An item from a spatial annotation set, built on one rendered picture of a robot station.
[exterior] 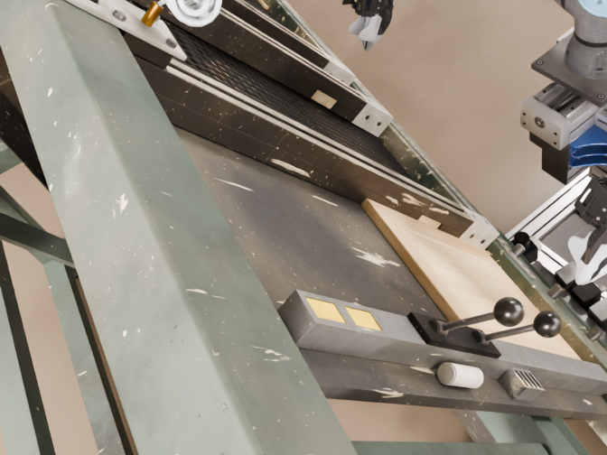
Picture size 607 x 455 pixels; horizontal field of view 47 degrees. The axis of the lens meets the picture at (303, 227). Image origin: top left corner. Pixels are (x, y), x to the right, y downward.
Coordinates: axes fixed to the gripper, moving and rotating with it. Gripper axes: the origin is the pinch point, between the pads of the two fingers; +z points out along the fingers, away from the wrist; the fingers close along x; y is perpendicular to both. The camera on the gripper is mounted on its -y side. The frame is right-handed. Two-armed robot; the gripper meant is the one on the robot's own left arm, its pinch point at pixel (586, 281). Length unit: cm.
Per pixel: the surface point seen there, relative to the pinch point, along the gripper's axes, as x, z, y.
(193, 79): 56, -7, 32
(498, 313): 23.8, -2.8, -9.0
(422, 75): -104, 68, 209
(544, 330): 12.5, 1.9, -7.9
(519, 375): 5.0, 16.7, -4.2
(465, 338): 19.7, 8.3, -3.5
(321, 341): 47.8, 0.0, -10.6
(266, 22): 18, 15, 110
